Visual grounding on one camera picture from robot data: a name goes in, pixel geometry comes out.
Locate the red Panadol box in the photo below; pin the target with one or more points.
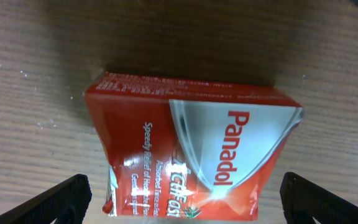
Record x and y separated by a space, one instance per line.
188 149

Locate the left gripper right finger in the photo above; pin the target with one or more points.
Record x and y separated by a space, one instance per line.
306 202

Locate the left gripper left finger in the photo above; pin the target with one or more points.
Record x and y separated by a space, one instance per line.
65 203

